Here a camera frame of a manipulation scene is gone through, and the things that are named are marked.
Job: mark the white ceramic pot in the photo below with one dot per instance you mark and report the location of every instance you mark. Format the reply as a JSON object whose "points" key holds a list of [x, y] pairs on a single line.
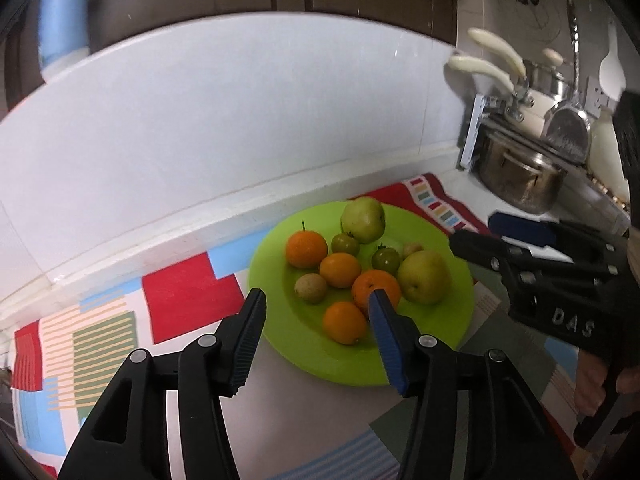
{"points": [[604, 158]]}

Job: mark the metal dish rack shelf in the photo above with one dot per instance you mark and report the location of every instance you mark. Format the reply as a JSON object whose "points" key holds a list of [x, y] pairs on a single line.
{"points": [[582, 197]]}

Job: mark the green round plate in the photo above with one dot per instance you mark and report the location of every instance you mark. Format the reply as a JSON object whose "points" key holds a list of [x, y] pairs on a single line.
{"points": [[294, 328]]}

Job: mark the cream-handled pan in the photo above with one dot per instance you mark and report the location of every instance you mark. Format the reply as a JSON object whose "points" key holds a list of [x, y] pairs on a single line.
{"points": [[521, 109], [498, 46]]}

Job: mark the black appliance right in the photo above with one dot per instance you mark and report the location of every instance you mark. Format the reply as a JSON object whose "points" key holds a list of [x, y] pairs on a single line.
{"points": [[626, 121]]}

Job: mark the white rice paddle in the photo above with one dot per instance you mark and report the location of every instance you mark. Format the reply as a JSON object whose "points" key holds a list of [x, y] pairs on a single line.
{"points": [[611, 73]]}

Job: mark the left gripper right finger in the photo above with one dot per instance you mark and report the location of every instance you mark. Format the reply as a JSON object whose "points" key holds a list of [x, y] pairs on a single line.
{"points": [[475, 416]]}

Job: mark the brownish green pear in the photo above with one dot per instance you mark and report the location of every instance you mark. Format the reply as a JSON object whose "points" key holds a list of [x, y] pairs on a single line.
{"points": [[424, 277]]}

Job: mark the large orange with stem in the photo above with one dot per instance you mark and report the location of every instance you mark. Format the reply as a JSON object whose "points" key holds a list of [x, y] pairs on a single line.
{"points": [[305, 249]]}

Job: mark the cream-handled pan upper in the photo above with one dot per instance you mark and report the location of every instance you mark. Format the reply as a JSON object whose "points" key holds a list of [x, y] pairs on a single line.
{"points": [[498, 46]]}

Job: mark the small brown round fruit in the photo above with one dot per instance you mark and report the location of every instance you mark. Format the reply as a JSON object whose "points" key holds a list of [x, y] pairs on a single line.
{"points": [[411, 248]]}

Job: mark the small green tomato fruit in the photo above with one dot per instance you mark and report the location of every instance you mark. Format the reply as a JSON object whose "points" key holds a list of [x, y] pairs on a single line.
{"points": [[386, 259]]}

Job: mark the medium orange tangerine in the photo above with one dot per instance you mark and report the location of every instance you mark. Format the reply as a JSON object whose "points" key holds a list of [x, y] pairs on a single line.
{"points": [[344, 323]]}

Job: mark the small orange on plate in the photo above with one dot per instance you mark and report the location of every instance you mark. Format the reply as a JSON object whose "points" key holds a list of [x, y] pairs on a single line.
{"points": [[340, 270]]}

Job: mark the stainless steel pot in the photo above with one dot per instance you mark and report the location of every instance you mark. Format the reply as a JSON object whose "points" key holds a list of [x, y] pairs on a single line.
{"points": [[524, 178]]}

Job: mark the light green apple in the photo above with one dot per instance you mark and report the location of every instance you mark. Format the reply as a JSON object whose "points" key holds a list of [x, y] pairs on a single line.
{"points": [[363, 219]]}

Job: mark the person's right hand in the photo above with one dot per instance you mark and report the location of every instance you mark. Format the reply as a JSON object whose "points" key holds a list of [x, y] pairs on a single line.
{"points": [[591, 373]]}

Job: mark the small yellow-brown fruit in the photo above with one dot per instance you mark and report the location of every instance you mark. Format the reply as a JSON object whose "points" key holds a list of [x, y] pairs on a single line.
{"points": [[311, 288]]}

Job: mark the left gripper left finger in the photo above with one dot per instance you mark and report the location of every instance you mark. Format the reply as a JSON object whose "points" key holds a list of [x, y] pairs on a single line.
{"points": [[125, 434]]}

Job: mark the steel lidded pot behind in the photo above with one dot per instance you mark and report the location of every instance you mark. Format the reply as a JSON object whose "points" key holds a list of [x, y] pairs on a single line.
{"points": [[545, 76]]}

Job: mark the white blue pump bottle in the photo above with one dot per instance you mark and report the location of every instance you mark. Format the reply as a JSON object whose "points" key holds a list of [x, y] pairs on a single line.
{"points": [[63, 35]]}

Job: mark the metal skimmer ladle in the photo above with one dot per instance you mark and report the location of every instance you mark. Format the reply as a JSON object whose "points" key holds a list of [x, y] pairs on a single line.
{"points": [[566, 125]]}

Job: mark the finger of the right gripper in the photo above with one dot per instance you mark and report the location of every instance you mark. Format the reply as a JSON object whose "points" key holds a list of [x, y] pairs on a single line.
{"points": [[575, 240], [518, 264]]}

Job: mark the cream-handled pan lower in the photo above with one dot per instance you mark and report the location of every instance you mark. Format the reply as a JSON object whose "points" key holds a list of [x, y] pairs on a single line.
{"points": [[521, 109]]}

